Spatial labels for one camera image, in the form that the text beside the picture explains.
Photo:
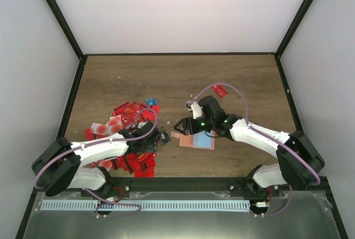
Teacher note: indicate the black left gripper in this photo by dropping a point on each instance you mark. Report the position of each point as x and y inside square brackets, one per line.
[152, 148]

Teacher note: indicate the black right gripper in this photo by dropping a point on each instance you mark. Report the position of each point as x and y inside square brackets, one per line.
[186, 122]

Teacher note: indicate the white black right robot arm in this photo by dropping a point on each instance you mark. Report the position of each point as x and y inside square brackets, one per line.
[298, 161]

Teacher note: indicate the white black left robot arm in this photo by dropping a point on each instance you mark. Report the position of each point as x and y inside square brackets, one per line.
[66, 165]

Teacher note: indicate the blue card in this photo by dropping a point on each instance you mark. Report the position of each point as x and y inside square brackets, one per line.
[151, 101]

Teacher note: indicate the pile of red cards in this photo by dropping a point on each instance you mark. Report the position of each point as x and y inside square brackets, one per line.
[122, 124]

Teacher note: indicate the lone red VIP card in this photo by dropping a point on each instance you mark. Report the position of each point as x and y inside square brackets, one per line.
[219, 90]

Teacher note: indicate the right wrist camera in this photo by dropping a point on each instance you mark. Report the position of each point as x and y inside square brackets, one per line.
[195, 108]

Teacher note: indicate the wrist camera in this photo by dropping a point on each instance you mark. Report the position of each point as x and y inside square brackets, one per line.
[144, 127]
[195, 108]

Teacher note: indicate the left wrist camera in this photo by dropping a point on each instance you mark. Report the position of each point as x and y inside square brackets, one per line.
[144, 127]

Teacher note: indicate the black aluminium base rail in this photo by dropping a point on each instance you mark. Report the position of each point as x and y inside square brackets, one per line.
[233, 186]

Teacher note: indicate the light blue slotted cable duct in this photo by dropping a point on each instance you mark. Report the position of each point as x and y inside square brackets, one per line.
[148, 205]

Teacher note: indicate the black enclosure frame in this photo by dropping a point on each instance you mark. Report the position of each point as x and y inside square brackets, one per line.
[305, 5]

